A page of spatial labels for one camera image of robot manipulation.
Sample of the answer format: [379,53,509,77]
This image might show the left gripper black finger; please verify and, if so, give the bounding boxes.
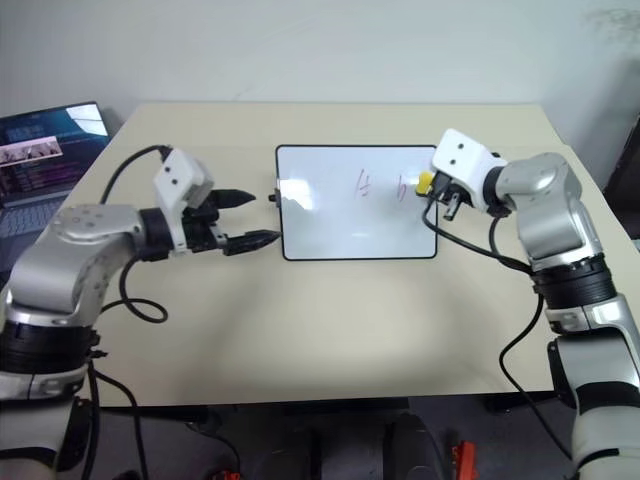
[212,188,257,210]
[222,229,281,257]

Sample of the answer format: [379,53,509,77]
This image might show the dark furniture piece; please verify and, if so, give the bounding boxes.
[602,112,640,202]

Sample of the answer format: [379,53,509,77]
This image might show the dark rounded shape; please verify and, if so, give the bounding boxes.
[388,412,454,480]

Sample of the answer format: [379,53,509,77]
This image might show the black table frame bar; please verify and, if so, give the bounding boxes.
[99,396,557,417]

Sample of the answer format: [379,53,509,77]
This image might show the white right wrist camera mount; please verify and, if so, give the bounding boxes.
[432,128,509,211]

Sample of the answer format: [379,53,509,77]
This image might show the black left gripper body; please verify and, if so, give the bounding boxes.
[182,189,232,256]

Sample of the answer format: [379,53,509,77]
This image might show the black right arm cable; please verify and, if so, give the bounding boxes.
[422,192,576,461]

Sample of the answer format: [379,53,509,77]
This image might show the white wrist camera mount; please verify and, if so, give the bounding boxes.
[432,128,509,211]
[152,147,215,251]

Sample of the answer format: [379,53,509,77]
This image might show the black-framed whiteboard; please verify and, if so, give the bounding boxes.
[275,144,440,262]

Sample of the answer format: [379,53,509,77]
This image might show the black cable under left arm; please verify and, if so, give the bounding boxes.
[85,349,145,480]

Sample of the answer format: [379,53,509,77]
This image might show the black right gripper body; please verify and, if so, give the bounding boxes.
[432,172,474,211]

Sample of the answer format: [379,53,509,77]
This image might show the open laptop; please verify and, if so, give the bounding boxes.
[0,101,112,241]

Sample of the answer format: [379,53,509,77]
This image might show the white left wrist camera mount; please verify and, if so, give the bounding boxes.
[152,147,215,251]

